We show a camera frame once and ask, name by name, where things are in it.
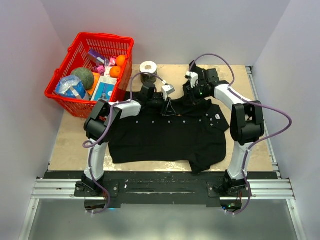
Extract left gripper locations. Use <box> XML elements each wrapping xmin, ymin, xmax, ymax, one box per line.
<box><xmin>147</xmin><ymin>92</ymin><xmax>176</xmax><ymax>117</ymax></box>

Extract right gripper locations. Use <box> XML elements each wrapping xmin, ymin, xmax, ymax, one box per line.
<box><xmin>183</xmin><ymin>83</ymin><xmax>211</xmax><ymax>107</ymax></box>

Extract black button shirt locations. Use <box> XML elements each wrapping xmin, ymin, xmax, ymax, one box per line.
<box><xmin>107</xmin><ymin>61</ymin><xmax>230</xmax><ymax>175</ymax></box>

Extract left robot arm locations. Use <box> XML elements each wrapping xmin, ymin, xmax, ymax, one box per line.
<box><xmin>76</xmin><ymin>83</ymin><xmax>175</xmax><ymax>197</ymax></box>

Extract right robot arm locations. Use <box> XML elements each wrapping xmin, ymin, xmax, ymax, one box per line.
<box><xmin>185</xmin><ymin>67</ymin><xmax>265</xmax><ymax>197</ymax></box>

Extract orange fruit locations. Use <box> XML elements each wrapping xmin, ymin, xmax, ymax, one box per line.
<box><xmin>116</xmin><ymin>54</ymin><xmax>126</xmax><ymax>67</ymax></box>
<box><xmin>109</xmin><ymin>66</ymin><xmax>122</xmax><ymax>79</ymax></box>

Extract blue white box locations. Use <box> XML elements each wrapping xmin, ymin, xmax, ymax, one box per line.
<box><xmin>90</xmin><ymin>76</ymin><xmax>117</xmax><ymax>102</ymax></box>

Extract purple box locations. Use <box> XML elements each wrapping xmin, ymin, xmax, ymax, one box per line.
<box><xmin>87</xmin><ymin>48</ymin><xmax>106</xmax><ymax>66</ymax></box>

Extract green melon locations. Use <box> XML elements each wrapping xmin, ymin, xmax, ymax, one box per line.
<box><xmin>71</xmin><ymin>67</ymin><xmax>95</xmax><ymax>90</ymax></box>

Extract blue white plastic bag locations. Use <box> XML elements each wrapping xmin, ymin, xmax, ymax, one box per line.
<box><xmin>55</xmin><ymin>75</ymin><xmax>89</xmax><ymax>100</ymax></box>

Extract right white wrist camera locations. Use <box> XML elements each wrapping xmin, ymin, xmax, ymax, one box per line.
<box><xmin>185</xmin><ymin>71</ymin><xmax>199</xmax><ymax>89</ymax></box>

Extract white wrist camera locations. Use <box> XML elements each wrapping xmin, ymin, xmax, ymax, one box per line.
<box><xmin>161</xmin><ymin>84</ymin><xmax>175</xmax><ymax>101</ymax></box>
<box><xmin>185</xmin><ymin>71</ymin><xmax>199</xmax><ymax>89</ymax></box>

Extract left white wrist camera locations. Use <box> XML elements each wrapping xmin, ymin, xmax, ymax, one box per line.
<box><xmin>161</xmin><ymin>84</ymin><xmax>175</xmax><ymax>101</ymax></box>

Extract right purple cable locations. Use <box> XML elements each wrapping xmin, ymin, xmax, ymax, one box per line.
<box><xmin>193</xmin><ymin>52</ymin><xmax>293</xmax><ymax>216</ymax></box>

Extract purple cable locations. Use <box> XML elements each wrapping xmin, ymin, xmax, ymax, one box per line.
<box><xmin>193</xmin><ymin>52</ymin><xmax>293</xmax><ymax>216</ymax></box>
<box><xmin>82</xmin><ymin>72</ymin><xmax>168</xmax><ymax>214</ymax></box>

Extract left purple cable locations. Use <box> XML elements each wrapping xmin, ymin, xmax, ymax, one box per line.
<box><xmin>82</xmin><ymin>72</ymin><xmax>168</xmax><ymax>214</ymax></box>

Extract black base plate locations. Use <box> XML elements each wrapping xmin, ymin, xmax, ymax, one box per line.
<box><xmin>74</xmin><ymin>171</ymin><xmax>253</xmax><ymax>209</ymax></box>

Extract aluminium rail frame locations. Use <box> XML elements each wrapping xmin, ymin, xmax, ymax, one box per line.
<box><xmin>19</xmin><ymin>171</ymin><xmax>306</xmax><ymax>240</ymax></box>

